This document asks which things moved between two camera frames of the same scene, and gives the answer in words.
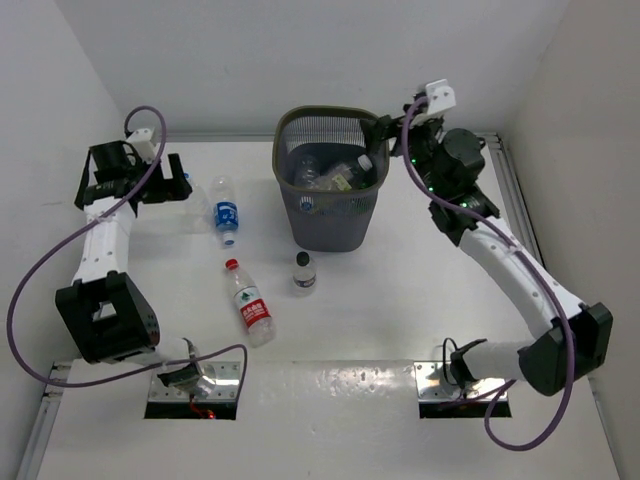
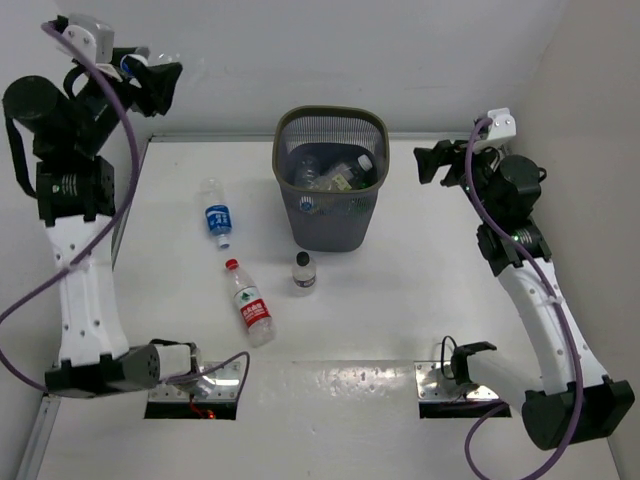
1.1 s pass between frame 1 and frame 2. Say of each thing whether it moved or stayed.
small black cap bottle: stayed
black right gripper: moved
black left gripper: moved
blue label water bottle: stayed
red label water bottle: stayed
